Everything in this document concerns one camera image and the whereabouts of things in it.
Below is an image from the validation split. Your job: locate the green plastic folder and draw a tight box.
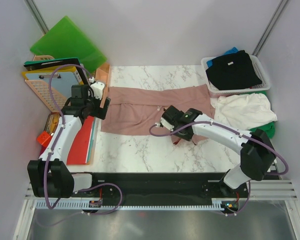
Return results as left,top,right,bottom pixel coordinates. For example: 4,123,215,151
30,16,107,72

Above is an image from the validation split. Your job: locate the pink t shirt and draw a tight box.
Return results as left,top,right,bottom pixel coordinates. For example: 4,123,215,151
101,84,215,136

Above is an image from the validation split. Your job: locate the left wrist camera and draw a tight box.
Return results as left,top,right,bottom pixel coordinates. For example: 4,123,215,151
90,81,106,100

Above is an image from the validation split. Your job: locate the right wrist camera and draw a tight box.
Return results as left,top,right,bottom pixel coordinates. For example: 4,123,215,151
160,116,175,132

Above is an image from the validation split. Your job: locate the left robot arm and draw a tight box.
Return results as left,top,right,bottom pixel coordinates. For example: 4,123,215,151
27,81,111,198

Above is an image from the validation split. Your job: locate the brown book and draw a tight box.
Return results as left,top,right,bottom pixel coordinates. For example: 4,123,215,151
43,112,60,134

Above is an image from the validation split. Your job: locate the black t shirt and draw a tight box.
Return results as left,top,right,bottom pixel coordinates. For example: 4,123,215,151
206,50,262,91

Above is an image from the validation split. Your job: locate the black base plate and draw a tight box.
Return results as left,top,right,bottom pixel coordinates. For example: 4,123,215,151
69,170,281,207

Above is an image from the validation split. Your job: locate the white laundry basket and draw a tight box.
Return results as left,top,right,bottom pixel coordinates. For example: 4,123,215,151
201,55,271,98

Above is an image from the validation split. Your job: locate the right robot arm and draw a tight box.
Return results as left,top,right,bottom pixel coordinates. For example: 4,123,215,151
160,105,276,197

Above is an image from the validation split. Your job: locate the yellow folder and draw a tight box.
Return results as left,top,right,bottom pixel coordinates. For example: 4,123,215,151
21,66,86,85

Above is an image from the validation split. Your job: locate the red cube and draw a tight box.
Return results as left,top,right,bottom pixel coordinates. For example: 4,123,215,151
36,131,52,148

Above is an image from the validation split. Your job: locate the blue clipboard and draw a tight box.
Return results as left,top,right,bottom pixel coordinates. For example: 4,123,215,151
22,70,83,98

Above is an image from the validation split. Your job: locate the black folder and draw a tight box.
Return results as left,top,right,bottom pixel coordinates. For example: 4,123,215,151
23,57,89,85

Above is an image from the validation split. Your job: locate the pink file rack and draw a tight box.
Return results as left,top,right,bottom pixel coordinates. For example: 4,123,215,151
23,54,68,113

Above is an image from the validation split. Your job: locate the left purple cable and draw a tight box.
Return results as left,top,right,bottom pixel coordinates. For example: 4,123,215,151
44,63,123,216

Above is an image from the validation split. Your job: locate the red folder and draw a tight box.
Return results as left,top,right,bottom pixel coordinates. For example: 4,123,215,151
66,116,96,166

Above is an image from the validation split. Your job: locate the white cable duct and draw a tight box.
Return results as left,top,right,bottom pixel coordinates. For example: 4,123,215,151
33,197,238,210

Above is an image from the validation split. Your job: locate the orange desk organizer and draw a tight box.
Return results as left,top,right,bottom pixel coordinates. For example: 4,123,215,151
95,62,112,87

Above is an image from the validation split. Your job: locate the aluminium frame rail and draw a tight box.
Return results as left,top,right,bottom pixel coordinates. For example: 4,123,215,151
24,164,299,201

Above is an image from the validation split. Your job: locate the white t shirt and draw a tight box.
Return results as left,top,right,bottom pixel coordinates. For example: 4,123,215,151
211,93,278,130

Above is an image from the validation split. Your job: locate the green t shirt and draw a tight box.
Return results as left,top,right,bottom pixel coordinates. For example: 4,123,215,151
246,91,278,139

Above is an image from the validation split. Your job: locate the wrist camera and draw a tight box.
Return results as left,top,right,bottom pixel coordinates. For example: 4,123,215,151
160,116,175,132
90,81,106,100

